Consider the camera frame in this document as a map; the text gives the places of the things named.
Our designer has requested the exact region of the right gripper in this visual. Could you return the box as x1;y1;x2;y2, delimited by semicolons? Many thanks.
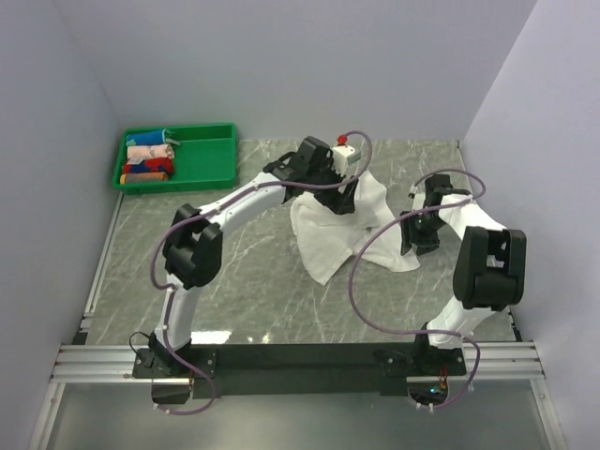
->
399;210;446;256

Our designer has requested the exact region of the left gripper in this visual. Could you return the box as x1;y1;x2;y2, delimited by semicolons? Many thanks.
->
307;158;359;216

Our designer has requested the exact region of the white towel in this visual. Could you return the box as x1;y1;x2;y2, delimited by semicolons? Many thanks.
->
290;171;395;285

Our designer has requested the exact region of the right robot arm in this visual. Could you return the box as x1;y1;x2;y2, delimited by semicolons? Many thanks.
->
400;172;527;376

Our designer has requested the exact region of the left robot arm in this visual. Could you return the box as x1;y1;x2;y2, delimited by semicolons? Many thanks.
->
132;136;360;379

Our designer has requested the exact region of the green plastic tray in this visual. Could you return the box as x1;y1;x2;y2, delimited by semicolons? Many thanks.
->
112;123;237;195

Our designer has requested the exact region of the pink rolled towel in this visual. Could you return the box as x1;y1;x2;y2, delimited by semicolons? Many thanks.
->
127;143;174;159

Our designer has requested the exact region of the red blue rolled towel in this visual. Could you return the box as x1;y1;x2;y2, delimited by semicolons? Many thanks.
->
123;157;174;175

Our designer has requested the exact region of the orange rolled towel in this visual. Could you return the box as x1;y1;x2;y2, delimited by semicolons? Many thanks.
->
119;172;170;185

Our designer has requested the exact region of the black base bar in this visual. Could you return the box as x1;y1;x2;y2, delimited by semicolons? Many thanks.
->
132;338;467;404

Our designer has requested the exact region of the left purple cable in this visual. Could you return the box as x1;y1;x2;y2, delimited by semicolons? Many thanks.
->
150;130;372;416

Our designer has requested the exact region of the purple cable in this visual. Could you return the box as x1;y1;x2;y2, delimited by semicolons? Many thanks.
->
349;169;488;412
150;130;372;416

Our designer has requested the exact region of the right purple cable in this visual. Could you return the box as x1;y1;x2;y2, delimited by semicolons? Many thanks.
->
349;169;488;412

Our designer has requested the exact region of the aluminium rail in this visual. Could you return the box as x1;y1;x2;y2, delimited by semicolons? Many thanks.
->
50;342;546;384

